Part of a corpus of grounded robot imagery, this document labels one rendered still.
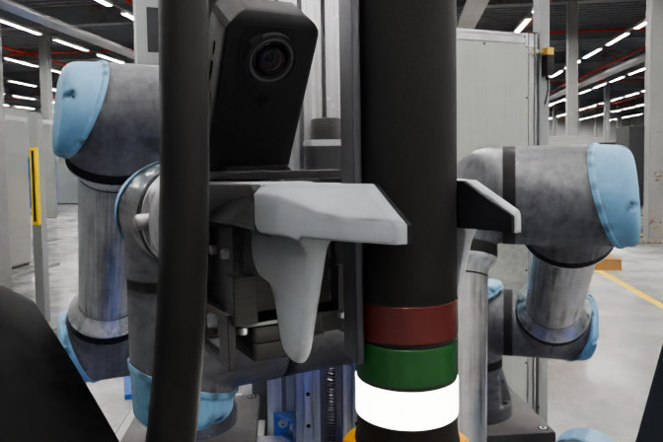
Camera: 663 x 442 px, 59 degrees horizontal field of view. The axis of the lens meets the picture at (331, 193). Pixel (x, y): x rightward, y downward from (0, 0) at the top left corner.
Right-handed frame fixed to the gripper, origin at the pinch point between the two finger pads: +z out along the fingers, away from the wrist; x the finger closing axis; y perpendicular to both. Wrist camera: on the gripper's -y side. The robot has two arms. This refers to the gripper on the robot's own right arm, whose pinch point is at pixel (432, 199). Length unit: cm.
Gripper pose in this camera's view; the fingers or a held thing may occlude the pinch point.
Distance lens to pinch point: 17.6
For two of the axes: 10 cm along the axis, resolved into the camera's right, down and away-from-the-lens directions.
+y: 0.2, 10.0, 0.5
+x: -8.7, 0.4, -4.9
